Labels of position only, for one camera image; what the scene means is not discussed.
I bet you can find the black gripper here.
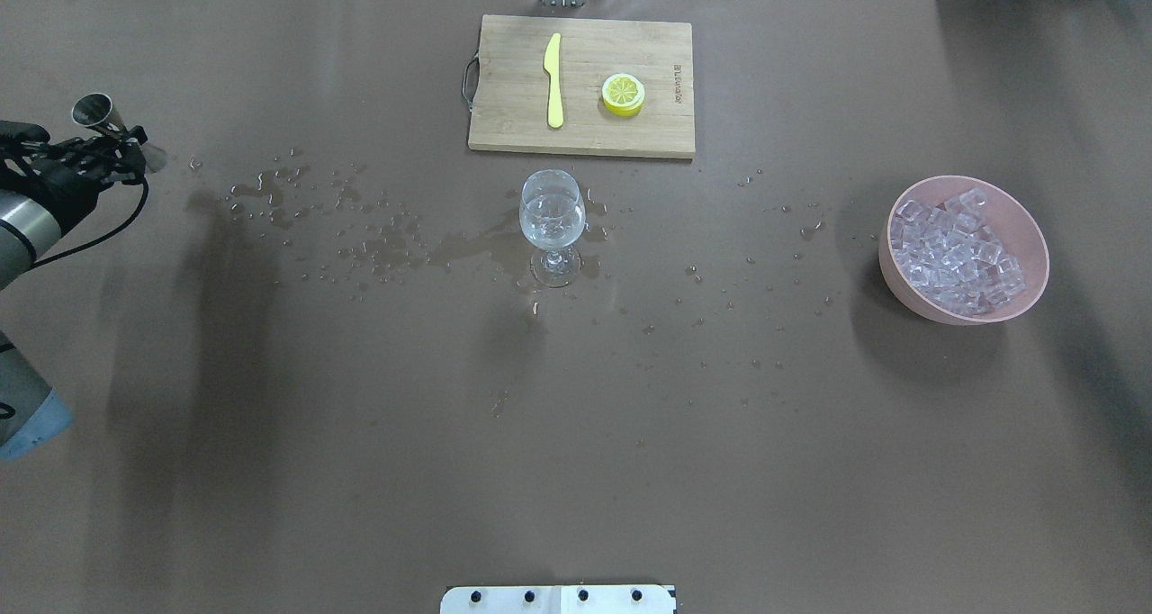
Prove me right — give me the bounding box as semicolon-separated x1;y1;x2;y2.
1;121;149;237

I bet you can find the steel jigger measuring cup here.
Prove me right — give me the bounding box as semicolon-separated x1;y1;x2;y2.
71;92;168;174

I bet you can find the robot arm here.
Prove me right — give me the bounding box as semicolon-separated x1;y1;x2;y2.
1;121;149;461

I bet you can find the clear wine glass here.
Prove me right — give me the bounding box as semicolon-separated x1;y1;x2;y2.
518;168;588;287

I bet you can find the clear ice cubes pile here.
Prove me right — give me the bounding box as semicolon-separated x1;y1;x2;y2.
889;187;1028;316

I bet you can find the brown table mat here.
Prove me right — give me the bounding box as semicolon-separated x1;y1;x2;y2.
3;0;1149;613

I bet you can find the bamboo cutting board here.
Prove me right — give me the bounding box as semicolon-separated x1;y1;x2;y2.
467;14;697;161

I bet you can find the yellow plastic knife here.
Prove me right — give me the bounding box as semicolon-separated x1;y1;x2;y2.
543;32;564;130

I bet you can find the yellow lemon slice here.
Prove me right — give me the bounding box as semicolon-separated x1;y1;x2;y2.
600;73;646;118

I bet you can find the pink bowl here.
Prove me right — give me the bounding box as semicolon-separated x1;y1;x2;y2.
877;176;1049;326

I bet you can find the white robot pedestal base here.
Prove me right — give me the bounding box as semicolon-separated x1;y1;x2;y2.
439;582;679;613

